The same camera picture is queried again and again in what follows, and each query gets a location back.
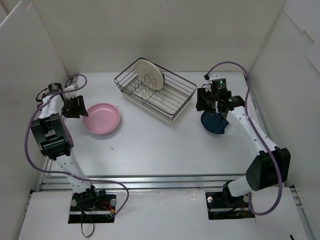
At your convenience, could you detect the blue shell-shaped plate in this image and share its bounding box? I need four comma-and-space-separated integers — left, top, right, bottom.
200, 111, 229, 135

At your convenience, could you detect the pink plate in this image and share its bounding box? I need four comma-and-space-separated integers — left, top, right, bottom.
82, 103, 121, 135

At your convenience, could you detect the black wire dish rack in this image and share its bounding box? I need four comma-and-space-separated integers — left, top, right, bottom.
114, 57, 197, 124

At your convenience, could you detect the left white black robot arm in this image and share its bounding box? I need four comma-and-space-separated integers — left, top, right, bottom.
30, 83, 100, 210

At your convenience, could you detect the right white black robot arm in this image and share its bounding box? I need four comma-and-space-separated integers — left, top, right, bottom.
196, 76, 291, 206

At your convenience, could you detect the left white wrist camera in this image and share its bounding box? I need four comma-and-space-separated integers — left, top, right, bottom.
64, 83, 79, 99

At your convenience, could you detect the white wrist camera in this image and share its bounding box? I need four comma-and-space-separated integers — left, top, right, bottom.
64, 83, 79, 99
203, 73, 221, 84

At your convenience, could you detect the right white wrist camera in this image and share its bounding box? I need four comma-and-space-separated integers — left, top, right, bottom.
203, 73, 221, 84

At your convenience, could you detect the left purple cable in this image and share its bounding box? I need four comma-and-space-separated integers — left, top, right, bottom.
25, 73, 130, 218

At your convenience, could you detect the aluminium left rail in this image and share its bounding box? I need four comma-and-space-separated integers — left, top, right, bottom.
36, 76, 77, 192

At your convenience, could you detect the aluminium rail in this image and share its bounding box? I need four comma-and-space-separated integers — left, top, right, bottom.
41, 174, 262, 191
244, 76, 303, 211
36, 76, 77, 192

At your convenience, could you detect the aluminium front rail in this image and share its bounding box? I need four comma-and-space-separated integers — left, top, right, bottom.
41, 174, 262, 191

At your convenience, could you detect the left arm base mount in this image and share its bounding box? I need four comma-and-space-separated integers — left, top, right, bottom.
67, 193, 117, 224

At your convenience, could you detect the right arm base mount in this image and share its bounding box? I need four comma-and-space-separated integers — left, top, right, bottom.
205, 191, 255, 220

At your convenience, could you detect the black cable on floor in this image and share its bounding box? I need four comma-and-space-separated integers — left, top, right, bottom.
79, 207, 95, 237

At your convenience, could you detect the aluminium right rail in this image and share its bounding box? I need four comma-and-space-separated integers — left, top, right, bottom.
244, 76, 303, 211

